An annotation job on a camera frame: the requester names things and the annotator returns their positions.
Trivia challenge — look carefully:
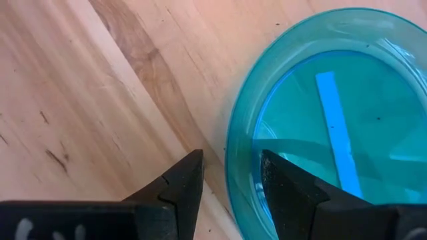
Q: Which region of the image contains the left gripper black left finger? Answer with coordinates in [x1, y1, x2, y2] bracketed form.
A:
[121, 149, 205, 240]

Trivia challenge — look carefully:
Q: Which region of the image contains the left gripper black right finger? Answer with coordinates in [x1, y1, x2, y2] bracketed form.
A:
[261, 149, 373, 240]

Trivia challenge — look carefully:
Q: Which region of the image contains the clear blue plastic plate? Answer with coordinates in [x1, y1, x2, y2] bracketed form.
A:
[225, 7, 427, 240]

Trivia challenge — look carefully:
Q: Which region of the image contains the blue tape strip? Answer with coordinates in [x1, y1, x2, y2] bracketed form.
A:
[315, 71, 364, 199]

